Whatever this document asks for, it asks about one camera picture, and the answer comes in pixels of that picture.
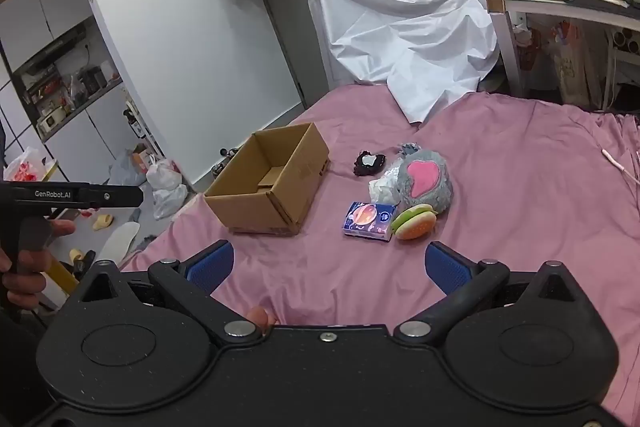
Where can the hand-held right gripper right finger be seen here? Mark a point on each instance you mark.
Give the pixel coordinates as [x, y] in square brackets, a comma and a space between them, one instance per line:
[447, 269]

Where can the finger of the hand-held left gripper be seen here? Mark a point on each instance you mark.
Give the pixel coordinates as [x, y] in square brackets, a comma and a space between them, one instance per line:
[117, 196]

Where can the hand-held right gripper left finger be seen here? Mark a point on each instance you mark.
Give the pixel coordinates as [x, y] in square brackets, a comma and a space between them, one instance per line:
[212, 267]

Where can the watermelon slice plush toy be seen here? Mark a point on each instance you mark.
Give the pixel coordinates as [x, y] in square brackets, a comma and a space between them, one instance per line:
[415, 223]

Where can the blue tissue pack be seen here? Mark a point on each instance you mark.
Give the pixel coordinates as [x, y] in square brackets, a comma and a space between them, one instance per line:
[370, 221]

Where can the brown cardboard box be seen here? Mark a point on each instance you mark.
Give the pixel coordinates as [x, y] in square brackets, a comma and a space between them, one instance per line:
[280, 202]

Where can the grey plush with pink heart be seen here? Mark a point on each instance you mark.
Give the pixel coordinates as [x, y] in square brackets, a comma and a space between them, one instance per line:
[425, 177]

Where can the white wad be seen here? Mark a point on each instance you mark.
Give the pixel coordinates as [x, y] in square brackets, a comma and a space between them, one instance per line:
[384, 191]

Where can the person's right hand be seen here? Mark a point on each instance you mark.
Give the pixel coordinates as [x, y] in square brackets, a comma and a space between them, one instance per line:
[261, 318]

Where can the person's left hand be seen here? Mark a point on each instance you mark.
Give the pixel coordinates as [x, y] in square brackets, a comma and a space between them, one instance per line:
[25, 288]

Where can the grey plastic bag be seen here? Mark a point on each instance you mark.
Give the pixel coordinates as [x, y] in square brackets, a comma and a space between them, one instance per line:
[125, 169]

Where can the yellow slipper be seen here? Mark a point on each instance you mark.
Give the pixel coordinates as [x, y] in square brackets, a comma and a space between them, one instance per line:
[103, 222]

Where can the red white plastic bag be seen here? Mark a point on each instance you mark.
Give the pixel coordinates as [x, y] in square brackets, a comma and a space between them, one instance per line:
[30, 164]

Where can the white insole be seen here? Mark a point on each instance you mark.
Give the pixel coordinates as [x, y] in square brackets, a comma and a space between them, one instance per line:
[117, 243]

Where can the small dark floor object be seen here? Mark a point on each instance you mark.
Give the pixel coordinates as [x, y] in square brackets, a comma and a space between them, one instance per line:
[229, 152]
[218, 170]

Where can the cluttered kitchen shelf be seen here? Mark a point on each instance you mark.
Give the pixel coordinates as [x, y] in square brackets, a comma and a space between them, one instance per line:
[65, 87]

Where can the pink bedsheet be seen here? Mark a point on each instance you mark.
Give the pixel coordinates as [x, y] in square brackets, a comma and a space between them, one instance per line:
[525, 187]

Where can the black fuzzy heart pad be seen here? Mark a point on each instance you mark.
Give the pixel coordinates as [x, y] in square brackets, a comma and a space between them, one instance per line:
[369, 164]

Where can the white cloth cover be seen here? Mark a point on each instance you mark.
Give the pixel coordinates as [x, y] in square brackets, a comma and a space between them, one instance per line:
[400, 37]

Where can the beige paper bag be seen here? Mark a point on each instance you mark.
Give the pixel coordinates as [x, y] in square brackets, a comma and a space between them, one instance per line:
[575, 67]

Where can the white desk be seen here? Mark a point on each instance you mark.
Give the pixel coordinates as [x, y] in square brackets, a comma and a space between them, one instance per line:
[550, 4]

